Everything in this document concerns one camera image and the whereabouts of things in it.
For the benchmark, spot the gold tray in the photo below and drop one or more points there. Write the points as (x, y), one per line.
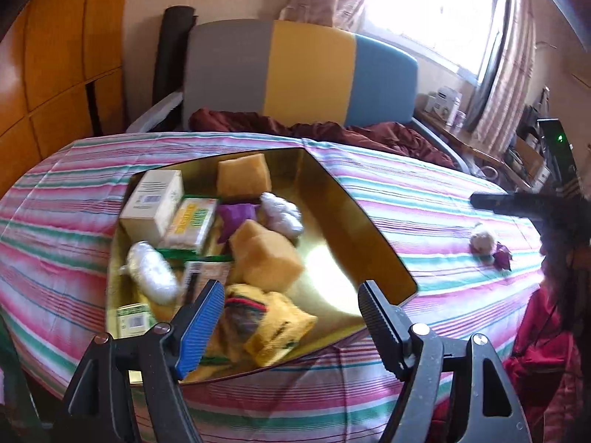
(323, 258)

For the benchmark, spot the person's red garment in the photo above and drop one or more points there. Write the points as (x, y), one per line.
(545, 360)

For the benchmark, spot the bright window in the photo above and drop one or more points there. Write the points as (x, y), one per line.
(434, 9)

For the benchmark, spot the wooden wardrobe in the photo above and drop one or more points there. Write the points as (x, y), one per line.
(51, 55)

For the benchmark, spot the white carton box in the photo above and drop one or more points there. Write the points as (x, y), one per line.
(147, 203)

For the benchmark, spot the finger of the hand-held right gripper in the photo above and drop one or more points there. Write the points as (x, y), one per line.
(503, 203)

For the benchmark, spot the white-label snack packet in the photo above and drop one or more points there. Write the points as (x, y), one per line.
(207, 272)

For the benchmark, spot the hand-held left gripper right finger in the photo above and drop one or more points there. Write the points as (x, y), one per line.
(378, 323)

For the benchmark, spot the plastic-wrapped pastry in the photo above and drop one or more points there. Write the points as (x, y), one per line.
(279, 214)
(150, 272)
(482, 240)

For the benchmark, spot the green-edged cracker packet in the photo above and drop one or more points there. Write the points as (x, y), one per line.
(191, 224)

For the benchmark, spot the cluttered wooden side table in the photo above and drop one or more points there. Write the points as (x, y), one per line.
(480, 152)

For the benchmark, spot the grey yellow blue headboard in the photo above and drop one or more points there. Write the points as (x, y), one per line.
(304, 74)

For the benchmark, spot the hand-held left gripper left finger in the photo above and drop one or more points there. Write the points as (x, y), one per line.
(203, 327)

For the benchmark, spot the purple snack packet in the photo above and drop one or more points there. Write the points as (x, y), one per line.
(235, 217)
(502, 258)

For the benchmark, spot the black rolled mat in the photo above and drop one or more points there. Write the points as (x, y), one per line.
(171, 55)

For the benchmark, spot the yellow sponge cake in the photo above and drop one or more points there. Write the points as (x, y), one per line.
(242, 177)
(268, 258)

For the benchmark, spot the small green box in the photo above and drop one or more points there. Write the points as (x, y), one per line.
(134, 320)

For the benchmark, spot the grey bed rail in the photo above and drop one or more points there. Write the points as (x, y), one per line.
(154, 113)
(443, 143)

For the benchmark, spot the maroon blanket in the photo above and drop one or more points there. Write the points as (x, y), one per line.
(392, 138)

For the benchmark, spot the white appliance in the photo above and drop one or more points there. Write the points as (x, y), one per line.
(443, 101)

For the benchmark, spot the striped bedsheet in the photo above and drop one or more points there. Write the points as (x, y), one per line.
(69, 194)

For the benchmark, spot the yellow snack packet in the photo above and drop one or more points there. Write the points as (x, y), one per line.
(277, 332)

